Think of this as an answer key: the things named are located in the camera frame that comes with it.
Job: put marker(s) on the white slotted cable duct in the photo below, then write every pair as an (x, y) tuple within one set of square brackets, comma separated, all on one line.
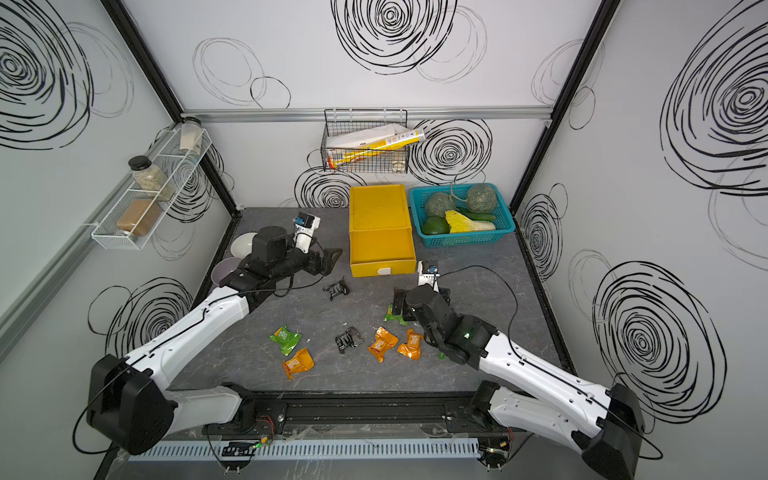
[(331, 449)]

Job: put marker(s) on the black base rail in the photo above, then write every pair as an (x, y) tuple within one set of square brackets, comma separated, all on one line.
[(274, 413)]

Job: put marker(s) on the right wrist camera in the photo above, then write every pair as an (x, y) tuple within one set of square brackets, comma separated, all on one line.
[(428, 274)]

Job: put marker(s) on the brown block container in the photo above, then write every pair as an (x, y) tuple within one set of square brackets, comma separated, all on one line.
[(139, 218)]

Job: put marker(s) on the left netted melon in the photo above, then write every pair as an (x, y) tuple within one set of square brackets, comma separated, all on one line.
[(438, 204)]

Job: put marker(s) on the orange cookie pack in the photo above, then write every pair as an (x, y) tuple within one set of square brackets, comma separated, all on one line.
[(301, 362), (383, 342), (411, 348)]

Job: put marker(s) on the orange cookie pack middle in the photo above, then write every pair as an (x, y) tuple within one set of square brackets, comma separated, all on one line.
[(383, 342)]

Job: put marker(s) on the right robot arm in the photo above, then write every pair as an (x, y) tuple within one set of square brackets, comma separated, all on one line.
[(604, 425)]

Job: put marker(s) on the black wire wall basket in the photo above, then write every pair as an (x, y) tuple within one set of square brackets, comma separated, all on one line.
[(339, 121)]

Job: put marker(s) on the teal plastic basket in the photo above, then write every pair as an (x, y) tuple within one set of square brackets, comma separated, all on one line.
[(417, 197)]

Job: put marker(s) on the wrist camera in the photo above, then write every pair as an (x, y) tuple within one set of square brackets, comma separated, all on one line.
[(305, 225), (428, 274)]

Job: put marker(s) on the green cookie pack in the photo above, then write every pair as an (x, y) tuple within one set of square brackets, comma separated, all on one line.
[(286, 339), (391, 316)]

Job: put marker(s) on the clear jar white lid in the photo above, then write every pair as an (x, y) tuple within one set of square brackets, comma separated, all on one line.
[(190, 136)]

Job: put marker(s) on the purple bowl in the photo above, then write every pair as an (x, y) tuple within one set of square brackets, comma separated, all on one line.
[(224, 268)]

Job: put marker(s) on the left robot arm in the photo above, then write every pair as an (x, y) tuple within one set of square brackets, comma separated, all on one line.
[(130, 399)]

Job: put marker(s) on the green avocado toy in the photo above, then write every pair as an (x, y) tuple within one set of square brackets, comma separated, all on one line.
[(435, 225)]

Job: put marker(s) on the orange cookie pack right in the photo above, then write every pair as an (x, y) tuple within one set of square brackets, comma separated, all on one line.
[(411, 348)]

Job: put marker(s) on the right netted melon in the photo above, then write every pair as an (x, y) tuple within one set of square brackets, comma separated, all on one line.
[(481, 198)]

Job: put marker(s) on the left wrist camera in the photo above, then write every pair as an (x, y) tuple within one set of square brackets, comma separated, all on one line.
[(305, 225)]

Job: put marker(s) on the netted melon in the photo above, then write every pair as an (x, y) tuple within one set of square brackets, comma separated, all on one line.
[(438, 204), (481, 198)]

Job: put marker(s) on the green cookie pack left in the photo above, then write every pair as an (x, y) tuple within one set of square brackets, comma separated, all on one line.
[(286, 339)]

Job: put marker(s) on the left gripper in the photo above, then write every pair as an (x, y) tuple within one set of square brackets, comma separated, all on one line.
[(326, 264)]

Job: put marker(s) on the green cucumber toy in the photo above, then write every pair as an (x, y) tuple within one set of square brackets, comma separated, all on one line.
[(486, 217)]

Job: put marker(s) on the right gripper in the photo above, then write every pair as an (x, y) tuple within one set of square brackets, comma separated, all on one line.
[(398, 295)]

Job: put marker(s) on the yellow plastic drawer cabinet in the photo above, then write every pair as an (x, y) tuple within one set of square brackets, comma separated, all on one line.
[(380, 232)]

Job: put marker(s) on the green cookie pack top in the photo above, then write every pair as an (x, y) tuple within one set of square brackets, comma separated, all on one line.
[(391, 316)]

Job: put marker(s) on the spice jar black lid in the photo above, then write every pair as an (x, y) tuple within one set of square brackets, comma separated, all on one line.
[(151, 178)]

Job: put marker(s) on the yellow white box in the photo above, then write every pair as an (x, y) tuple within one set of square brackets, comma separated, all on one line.
[(367, 143)]

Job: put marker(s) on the white orange bowl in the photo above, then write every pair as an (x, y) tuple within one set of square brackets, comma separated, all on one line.
[(242, 245)]

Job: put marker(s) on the white wire wall shelf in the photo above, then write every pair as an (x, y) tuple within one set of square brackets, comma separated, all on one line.
[(191, 200)]

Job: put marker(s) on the orange cookie pack left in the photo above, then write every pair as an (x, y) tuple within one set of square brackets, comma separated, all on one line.
[(301, 362)]

